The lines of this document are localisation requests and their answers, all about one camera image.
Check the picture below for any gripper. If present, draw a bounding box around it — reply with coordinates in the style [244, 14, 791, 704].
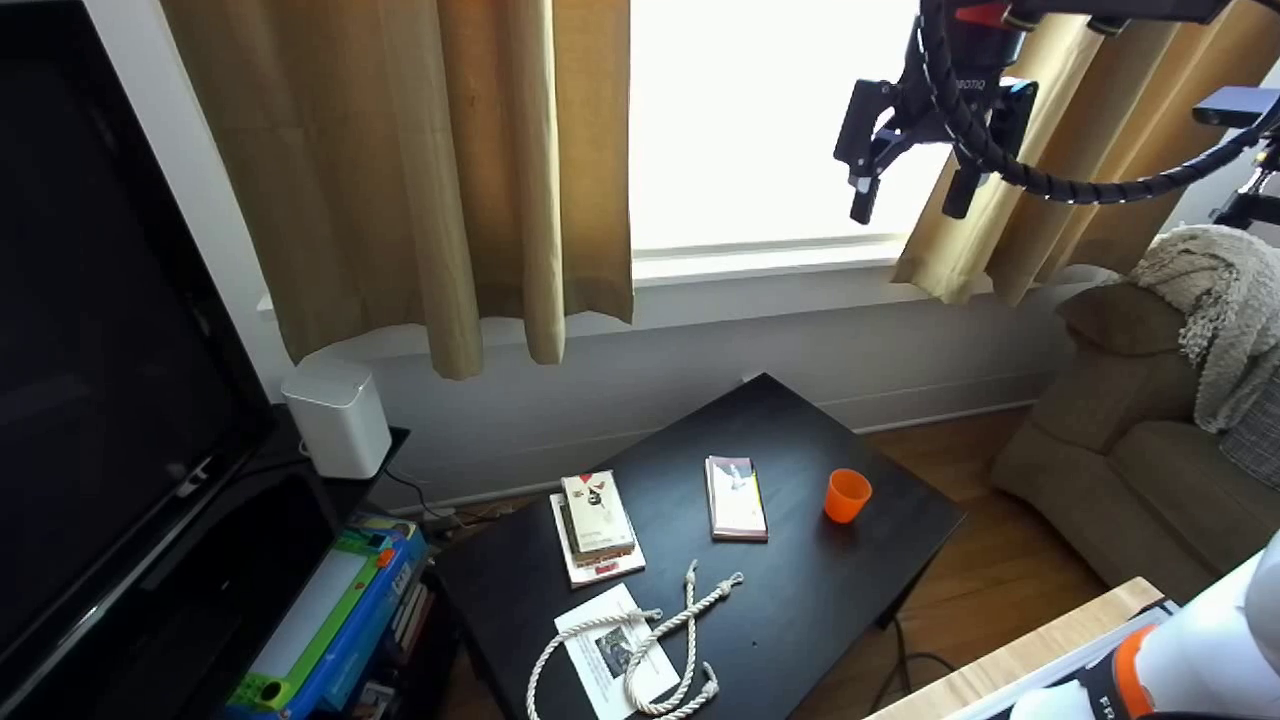
[834, 0, 1038, 226]

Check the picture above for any brown curtain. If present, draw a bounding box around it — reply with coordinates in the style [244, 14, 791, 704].
[160, 0, 637, 382]
[892, 0, 1280, 308]

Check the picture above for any window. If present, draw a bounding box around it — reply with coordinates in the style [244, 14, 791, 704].
[628, 0, 956, 288]

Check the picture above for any beige knitted blanket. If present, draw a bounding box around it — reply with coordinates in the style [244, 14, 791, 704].
[1128, 224, 1280, 436]

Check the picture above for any brown sofa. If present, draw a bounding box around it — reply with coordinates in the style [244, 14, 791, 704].
[988, 281, 1280, 604]

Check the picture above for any orange plastic cup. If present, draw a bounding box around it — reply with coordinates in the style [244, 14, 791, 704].
[823, 467, 874, 526]

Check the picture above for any book with white cover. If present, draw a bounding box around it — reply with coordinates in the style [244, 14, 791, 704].
[704, 455, 770, 544]

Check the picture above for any grey patterned pillow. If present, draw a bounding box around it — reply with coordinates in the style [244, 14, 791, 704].
[1218, 378, 1280, 491]

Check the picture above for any small book with red mark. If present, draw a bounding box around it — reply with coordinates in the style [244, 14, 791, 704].
[559, 470, 638, 562]

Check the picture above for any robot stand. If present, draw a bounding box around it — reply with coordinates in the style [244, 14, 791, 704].
[865, 577, 1171, 720]

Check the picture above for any large white book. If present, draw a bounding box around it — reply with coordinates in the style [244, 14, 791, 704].
[549, 490, 648, 589]

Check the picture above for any white paper leaflet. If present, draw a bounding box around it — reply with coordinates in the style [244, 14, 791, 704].
[553, 583, 682, 720]

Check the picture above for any white box speaker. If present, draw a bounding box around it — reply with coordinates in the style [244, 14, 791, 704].
[281, 359, 394, 482]

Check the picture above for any black television stand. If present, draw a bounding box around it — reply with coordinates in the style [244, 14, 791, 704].
[0, 403, 471, 720]

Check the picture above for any green and blue toy board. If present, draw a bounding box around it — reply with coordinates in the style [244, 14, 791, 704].
[224, 514, 430, 720]

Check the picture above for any black television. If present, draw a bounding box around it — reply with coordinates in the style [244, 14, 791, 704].
[0, 0, 278, 701]

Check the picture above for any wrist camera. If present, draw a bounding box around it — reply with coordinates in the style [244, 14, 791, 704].
[1004, 0, 1235, 26]

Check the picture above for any camera on mount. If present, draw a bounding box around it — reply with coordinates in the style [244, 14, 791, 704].
[1192, 85, 1280, 231]

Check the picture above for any black cable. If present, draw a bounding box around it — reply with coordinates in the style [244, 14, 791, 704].
[868, 612, 963, 713]
[383, 468, 471, 529]

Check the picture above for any white rope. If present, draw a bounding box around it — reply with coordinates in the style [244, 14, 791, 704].
[526, 560, 747, 720]

